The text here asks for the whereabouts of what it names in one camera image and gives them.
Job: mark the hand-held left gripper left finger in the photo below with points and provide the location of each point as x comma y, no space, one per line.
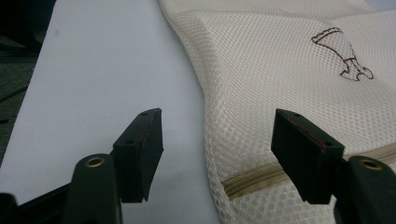
140,155

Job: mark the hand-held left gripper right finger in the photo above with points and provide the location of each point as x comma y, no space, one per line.
305,155

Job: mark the cream mesh laundry bag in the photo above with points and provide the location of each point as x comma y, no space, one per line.
264,62

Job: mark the white foam board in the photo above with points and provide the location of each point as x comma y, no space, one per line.
93,77

